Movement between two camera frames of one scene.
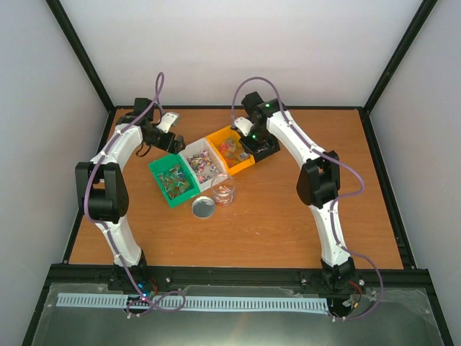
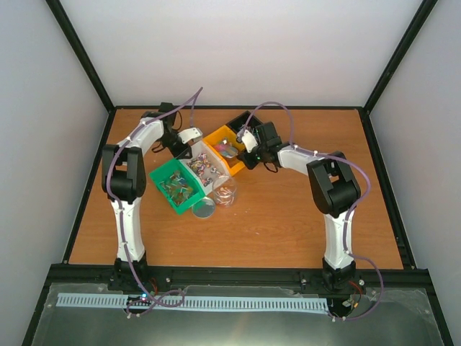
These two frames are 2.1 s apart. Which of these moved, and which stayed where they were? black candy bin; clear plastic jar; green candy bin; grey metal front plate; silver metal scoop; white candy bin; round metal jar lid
Moved: silver metal scoop; green candy bin; black candy bin
Stayed: clear plastic jar; round metal jar lid; white candy bin; grey metal front plate
